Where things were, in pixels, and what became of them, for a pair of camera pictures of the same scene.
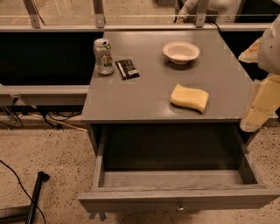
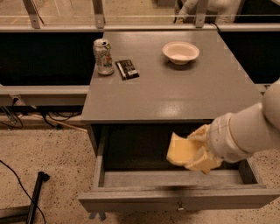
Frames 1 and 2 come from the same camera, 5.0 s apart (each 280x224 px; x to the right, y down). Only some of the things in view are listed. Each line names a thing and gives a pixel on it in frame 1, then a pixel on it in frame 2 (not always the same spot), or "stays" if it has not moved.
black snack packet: [127, 69] stays
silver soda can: [103, 56] stays
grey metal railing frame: [100, 24] stays
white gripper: [270, 53] → [218, 138]
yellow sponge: [195, 99] → [180, 150]
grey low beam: [45, 94] stays
